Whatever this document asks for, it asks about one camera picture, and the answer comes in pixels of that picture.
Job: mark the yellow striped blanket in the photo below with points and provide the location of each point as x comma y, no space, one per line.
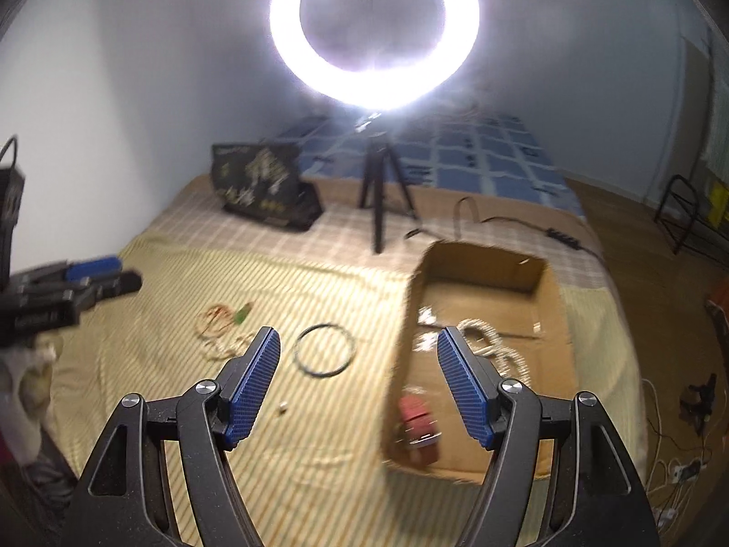
171,399

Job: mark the black metal clothes rack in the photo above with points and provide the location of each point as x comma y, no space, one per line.
678,211

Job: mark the cardboard box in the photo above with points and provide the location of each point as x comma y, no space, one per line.
484,290

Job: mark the black printed bag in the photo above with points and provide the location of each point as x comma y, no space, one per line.
256,182

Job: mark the blue patterned blanket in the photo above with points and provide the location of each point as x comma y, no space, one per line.
484,154

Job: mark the thin black bangle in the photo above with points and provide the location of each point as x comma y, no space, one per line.
297,353

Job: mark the black tool on floor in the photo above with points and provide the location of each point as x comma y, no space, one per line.
700,399

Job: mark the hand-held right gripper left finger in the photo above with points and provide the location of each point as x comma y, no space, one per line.
253,382

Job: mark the black tripod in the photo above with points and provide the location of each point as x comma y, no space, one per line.
376,182

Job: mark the small silver jewelry piece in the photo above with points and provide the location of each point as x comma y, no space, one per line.
427,330

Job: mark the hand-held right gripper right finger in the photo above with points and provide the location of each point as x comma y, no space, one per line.
461,387

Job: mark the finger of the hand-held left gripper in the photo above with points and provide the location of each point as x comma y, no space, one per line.
97,265
119,283

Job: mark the white power strip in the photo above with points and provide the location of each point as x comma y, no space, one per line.
683,470

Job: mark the white cloth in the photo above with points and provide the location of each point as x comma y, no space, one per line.
23,387

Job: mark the beige plaid sheet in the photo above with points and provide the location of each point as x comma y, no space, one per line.
341,245

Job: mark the orange covered bench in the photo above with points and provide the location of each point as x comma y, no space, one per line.
719,313

